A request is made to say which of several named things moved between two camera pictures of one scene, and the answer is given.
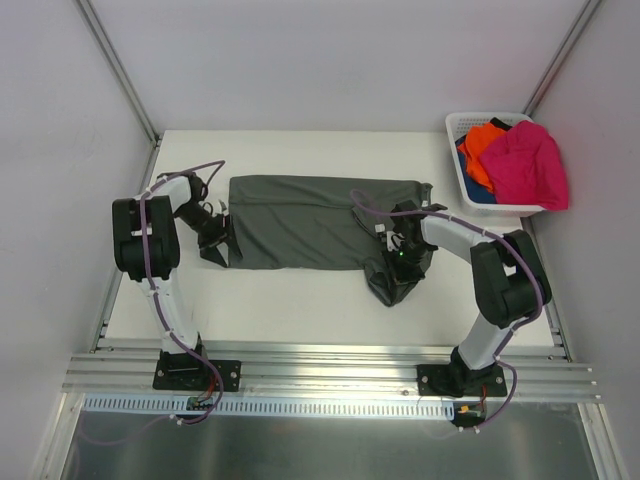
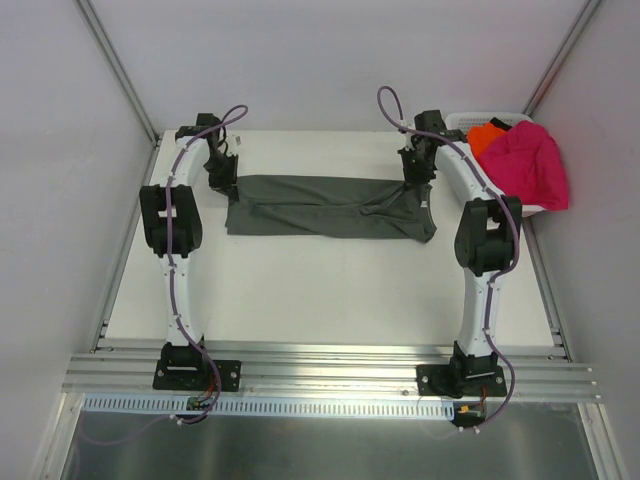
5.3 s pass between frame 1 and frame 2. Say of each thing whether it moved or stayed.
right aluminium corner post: stayed
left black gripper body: moved
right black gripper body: moved
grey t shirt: moved
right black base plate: stayed
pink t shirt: stayed
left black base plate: stayed
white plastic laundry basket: stayed
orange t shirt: stayed
